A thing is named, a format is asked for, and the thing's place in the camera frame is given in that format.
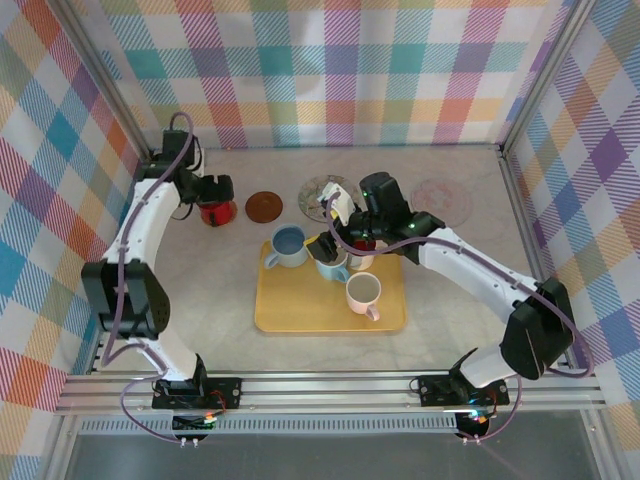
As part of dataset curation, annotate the white mug red inside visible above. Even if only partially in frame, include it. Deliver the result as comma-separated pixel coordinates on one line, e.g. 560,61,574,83
344,237,389,271

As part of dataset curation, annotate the light blue mug white inside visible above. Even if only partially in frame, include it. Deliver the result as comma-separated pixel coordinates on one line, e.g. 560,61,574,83
314,249,351,285

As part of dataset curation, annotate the woven cork round coaster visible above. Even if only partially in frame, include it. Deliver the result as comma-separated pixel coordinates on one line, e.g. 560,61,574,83
199,199,240,227

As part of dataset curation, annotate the large blue-grey mug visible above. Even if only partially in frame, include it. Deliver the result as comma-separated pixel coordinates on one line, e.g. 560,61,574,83
263,224,309,270

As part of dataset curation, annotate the pale pink mug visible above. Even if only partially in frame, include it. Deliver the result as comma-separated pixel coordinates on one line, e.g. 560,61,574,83
345,272,383,322

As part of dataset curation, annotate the dark brown round coaster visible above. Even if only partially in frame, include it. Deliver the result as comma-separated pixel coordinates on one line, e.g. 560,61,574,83
244,191,286,224

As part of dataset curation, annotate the floral print round coaster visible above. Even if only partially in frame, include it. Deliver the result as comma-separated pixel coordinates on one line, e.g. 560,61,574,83
298,174,361,221

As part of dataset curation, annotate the pink unicorn round coaster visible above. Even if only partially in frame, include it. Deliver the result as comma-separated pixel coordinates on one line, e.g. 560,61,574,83
410,178,475,225

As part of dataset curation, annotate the yellow plastic tray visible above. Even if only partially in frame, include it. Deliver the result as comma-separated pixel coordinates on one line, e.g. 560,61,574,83
253,238,409,335

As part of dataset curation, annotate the left controller board with LEDs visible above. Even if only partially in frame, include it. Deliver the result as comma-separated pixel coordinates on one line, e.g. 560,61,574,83
171,410,220,434

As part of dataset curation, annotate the controller board with leds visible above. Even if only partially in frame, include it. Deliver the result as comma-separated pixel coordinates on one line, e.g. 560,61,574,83
453,408,496,440
171,410,220,434

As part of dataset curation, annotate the right controller board with LEDs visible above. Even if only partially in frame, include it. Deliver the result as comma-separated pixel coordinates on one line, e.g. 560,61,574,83
453,408,496,440

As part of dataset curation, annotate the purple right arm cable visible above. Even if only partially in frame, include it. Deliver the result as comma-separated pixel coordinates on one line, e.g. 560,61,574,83
324,197,596,444

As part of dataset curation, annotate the aluminium left frame post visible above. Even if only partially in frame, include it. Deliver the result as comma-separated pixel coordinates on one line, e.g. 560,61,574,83
52,0,157,161

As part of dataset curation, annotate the aluminium frame post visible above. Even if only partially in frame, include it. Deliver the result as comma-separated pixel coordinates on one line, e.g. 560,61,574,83
52,0,157,161
499,0,600,156

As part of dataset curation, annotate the aluminium right side rail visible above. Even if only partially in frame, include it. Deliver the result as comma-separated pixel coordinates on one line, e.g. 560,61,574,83
498,144,604,381

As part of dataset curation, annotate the aluminium mounting rail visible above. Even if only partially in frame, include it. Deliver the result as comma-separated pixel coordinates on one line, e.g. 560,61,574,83
54,372,607,416

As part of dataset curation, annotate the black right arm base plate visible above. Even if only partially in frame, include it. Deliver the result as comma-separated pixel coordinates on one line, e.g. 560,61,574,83
416,372,512,409

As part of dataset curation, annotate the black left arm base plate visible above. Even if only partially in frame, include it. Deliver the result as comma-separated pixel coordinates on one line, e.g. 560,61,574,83
151,377,245,412

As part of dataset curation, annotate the grey slotted cable duct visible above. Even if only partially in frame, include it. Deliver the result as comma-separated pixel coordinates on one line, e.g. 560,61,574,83
79,417,462,437

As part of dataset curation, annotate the aluminium left side rail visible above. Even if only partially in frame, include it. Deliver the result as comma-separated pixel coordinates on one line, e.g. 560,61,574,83
87,149,157,376

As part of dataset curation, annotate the aluminium right frame post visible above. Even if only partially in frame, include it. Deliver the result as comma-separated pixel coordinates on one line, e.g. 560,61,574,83
499,0,600,156

